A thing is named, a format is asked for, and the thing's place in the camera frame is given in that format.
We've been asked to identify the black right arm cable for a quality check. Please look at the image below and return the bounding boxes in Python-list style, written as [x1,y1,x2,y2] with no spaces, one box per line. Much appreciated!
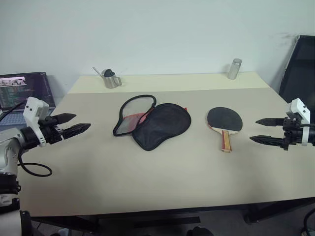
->
[300,208,315,236]

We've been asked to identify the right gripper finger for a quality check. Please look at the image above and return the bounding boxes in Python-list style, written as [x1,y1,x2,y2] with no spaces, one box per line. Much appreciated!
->
[255,118,285,128]
[249,135,285,148]

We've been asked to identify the black rubber table tennis paddle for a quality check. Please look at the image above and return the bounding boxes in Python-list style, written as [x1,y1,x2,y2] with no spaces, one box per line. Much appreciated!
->
[206,106,243,153]

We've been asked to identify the small metal watering can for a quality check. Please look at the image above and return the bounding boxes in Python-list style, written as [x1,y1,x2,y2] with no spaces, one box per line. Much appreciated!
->
[92,66,123,89]

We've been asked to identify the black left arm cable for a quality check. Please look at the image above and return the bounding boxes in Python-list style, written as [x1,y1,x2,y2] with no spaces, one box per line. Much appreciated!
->
[0,100,53,177]

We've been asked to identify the black mesh paddle case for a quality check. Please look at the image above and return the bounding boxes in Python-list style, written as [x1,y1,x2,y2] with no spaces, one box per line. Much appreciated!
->
[112,94,192,152]

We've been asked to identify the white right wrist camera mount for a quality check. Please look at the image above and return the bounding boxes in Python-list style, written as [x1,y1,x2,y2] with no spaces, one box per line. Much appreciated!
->
[285,98,312,147]

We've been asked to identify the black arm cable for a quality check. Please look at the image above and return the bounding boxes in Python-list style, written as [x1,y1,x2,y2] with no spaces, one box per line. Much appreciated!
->
[300,208,315,236]
[0,100,53,177]

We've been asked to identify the open laptop computer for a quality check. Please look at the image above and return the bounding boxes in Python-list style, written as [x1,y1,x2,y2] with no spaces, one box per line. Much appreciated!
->
[0,71,57,126]

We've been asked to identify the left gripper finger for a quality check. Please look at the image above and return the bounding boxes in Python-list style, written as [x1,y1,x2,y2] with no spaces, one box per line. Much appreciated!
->
[62,122,92,141]
[53,113,77,124]

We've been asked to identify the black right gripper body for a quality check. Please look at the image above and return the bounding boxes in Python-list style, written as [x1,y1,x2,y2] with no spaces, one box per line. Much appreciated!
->
[282,115,305,151]

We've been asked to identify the black chair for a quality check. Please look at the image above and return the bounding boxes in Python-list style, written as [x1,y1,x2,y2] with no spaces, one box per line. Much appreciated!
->
[278,34,315,105]

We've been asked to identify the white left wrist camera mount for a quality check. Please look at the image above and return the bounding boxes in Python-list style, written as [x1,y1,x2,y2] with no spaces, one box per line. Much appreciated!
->
[23,96,50,148]

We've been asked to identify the metal cylinder tumbler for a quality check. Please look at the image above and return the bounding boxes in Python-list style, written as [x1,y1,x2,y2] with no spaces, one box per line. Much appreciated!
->
[227,58,243,80]

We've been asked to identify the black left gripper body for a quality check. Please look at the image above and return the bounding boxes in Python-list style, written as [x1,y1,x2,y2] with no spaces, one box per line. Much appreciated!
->
[38,116,65,145]

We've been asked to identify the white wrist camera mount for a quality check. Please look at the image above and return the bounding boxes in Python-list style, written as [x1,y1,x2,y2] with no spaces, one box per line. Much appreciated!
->
[23,96,50,148]
[285,98,312,147]

